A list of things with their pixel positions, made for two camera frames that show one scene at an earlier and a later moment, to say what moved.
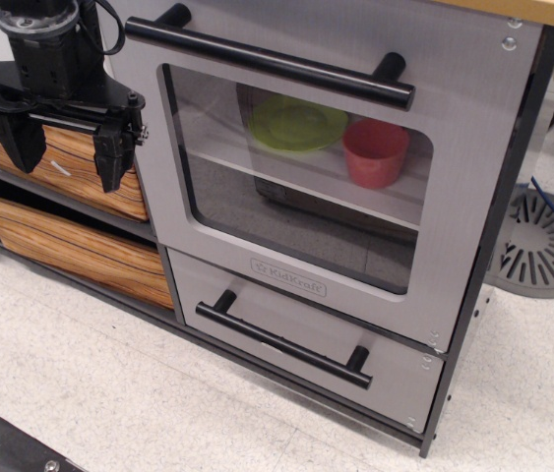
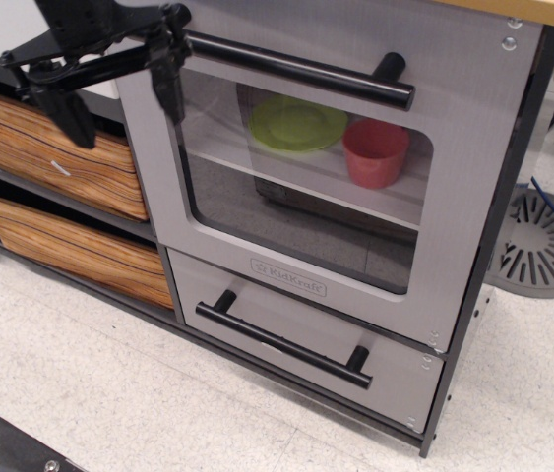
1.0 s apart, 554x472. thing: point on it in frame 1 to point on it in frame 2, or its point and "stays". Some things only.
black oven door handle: [385, 85] stays
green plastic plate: [295, 123] stays
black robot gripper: [61, 77] to [90, 38]
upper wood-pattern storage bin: [68, 162] stays
